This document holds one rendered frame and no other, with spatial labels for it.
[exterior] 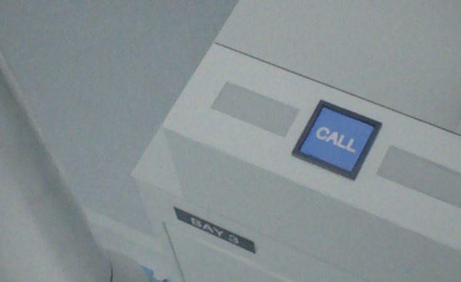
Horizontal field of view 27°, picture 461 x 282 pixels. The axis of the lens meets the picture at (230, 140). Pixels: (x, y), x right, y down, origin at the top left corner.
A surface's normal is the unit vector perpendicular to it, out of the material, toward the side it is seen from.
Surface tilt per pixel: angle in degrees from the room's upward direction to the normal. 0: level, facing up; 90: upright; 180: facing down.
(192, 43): 0
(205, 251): 90
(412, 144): 0
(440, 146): 0
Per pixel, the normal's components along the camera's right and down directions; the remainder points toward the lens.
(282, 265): -0.46, 0.79
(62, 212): 0.90, -0.06
